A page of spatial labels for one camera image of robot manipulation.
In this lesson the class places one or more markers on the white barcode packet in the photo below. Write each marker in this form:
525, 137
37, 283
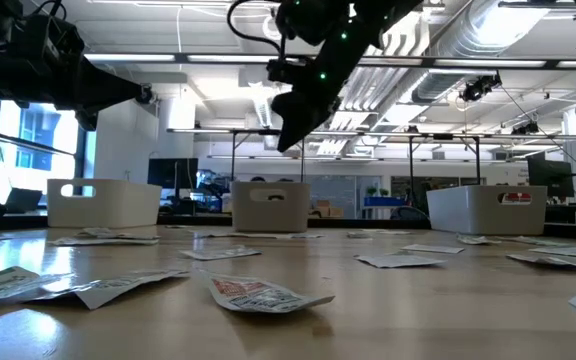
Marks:
138, 236
218, 253

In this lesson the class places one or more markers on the black computer monitor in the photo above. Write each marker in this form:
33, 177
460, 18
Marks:
550, 177
173, 172

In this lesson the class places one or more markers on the brown cardboard boxes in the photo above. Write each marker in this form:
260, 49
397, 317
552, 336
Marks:
325, 210

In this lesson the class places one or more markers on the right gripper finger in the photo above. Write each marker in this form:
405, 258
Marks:
298, 115

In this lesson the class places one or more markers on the small black ceiling camera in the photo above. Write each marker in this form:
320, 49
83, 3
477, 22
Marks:
146, 95

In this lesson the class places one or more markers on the black ceiling camera rig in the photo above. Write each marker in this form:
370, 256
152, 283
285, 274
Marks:
525, 129
478, 89

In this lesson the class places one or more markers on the window with dark frame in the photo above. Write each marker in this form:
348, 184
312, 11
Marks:
43, 150

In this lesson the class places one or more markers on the small green plant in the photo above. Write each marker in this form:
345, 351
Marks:
371, 191
384, 192

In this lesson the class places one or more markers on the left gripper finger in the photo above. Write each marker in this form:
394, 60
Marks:
100, 80
103, 97

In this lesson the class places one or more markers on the white plastic bin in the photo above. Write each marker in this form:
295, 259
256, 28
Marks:
268, 215
468, 210
118, 205

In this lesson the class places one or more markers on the black metal stand frame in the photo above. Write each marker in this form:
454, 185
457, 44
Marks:
411, 160
233, 155

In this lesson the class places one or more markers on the dark laptop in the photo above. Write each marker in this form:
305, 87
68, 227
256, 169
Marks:
23, 200

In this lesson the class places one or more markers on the blue storage bin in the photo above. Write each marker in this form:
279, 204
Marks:
383, 202

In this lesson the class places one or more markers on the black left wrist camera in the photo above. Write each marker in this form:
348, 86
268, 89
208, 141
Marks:
48, 35

